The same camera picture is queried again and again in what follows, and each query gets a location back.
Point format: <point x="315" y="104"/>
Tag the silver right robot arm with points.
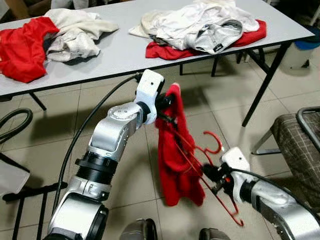
<point x="285" y="215"/>

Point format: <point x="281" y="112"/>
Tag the cream crumpled garment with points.
<point x="75" y="37"/>

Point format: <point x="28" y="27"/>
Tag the long red garment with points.
<point x="177" y="160"/>

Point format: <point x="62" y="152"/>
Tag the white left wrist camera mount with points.
<point x="150" y="85"/>

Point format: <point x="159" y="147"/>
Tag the pale grey jeans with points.
<point x="217" y="37"/>

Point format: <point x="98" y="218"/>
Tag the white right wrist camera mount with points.
<point x="235" y="159"/>

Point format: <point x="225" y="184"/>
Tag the white bin blue lid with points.
<point x="297" y="57"/>

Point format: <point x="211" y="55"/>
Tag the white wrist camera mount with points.
<point x="150" y="85"/>
<point x="235" y="159"/>

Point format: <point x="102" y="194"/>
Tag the red crumpled cloth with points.
<point x="22" y="55"/>

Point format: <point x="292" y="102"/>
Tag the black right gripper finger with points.
<point x="213" y="190"/>
<point x="208" y="170"/>

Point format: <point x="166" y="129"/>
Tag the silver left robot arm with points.
<point x="112" y="127"/>

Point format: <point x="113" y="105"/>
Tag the robot left leg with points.
<point x="139" y="231"/>

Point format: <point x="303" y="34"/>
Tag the black metal stand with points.
<point x="35" y="192"/>

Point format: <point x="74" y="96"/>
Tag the black tube frame chair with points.
<point x="30" y="119"/>

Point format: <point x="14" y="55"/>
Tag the white piled garment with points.
<point x="170" y="25"/>

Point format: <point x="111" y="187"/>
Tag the plaid cushioned chair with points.
<point x="295" y="150"/>

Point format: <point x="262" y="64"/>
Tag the red flat garment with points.
<point x="165" y="51"/>

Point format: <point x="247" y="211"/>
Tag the light grey table black legs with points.
<point x="125" y="55"/>

